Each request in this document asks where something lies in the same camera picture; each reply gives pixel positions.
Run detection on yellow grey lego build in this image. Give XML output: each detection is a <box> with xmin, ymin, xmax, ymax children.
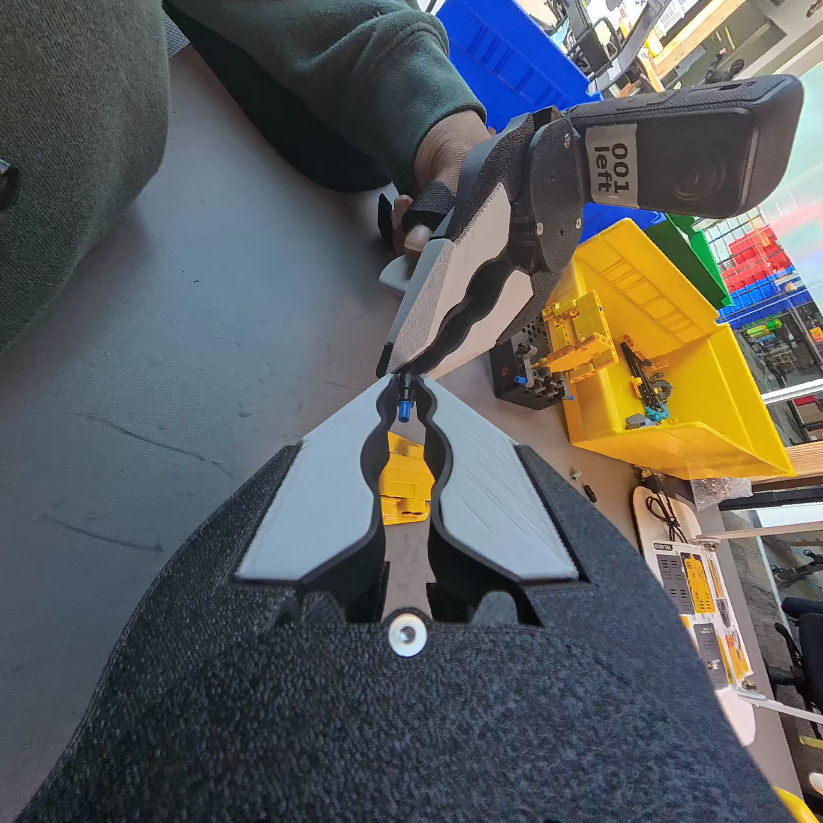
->
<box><xmin>514</xmin><ymin>289</ymin><xmax>620</xmax><ymax>402</ymax></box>

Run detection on wooden table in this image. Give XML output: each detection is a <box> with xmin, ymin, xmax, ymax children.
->
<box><xmin>749</xmin><ymin>440</ymin><xmax>823</xmax><ymax>493</ymax></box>

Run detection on rack of red blue bins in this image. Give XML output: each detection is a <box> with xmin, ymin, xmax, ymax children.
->
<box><xmin>717</xmin><ymin>219</ymin><xmax>816</xmax><ymax>325</ymax></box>

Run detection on white board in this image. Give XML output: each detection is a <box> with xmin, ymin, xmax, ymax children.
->
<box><xmin>632</xmin><ymin>485</ymin><xmax>760</xmax><ymax>750</ymax></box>

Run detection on green storage bin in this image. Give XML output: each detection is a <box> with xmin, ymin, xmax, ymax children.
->
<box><xmin>643</xmin><ymin>212</ymin><xmax>735</xmax><ymax>309</ymax></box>

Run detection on blue storage bin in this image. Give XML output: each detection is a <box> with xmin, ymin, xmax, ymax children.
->
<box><xmin>436</xmin><ymin>0</ymin><xmax>666</xmax><ymax>244</ymax></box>

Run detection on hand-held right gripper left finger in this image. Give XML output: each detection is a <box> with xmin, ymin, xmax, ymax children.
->
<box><xmin>233</xmin><ymin>374</ymin><xmax>395</xmax><ymax>622</ymax></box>

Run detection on yellow lego panel assembly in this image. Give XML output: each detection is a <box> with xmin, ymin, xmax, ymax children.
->
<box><xmin>379</xmin><ymin>432</ymin><xmax>433</xmax><ymax>525</ymax></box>

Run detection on bubble wrap sheet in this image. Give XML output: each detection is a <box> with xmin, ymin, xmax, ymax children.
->
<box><xmin>691</xmin><ymin>477</ymin><xmax>753</xmax><ymax>513</ymax></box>

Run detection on loose lego gear parts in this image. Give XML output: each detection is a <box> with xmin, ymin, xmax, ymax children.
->
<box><xmin>620</xmin><ymin>334</ymin><xmax>676</xmax><ymax>432</ymax></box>

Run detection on yellow storage bin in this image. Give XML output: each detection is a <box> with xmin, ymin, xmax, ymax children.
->
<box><xmin>543</xmin><ymin>219</ymin><xmax>796</xmax><ymax>481</ymax></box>

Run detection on person's left forearm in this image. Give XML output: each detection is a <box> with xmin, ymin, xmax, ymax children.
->
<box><xmin>164</xmin><ymin>0</ymin><xmax>487</xmax><ymax>194</ymax></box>

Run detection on person's left hand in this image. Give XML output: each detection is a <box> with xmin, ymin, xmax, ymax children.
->
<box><xmin>391</xmin><ymin>111</ymin><xmax>491</xmax><ymax>256</ymax></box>

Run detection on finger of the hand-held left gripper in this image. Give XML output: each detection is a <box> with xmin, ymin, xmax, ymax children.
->
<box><xmin>419</xmin><ymin>270</ymin><xmax>543</xmax><ymax>381</ymax></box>
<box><xmin>377</xmin><ymin>182</ymin><xmax>513</xmax><ymax>378</ymax></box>

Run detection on short black cable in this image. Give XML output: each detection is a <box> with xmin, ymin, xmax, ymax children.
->
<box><xmin>645</xmin><ymin>492</ymin><xmax>689</xmax><ymax>545</ymax></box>

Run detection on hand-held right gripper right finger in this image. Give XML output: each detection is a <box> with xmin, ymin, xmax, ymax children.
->
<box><xmin>415</xmin><ymin>375</ymin><xmax>581</xmax><ymax>622</ymax></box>

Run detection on lego instruction booklet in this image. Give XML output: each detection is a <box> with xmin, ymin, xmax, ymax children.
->
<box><xmin>649</xmin><ymin>542</ymin><xmax>754</xmax><ymax>694</ymax></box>

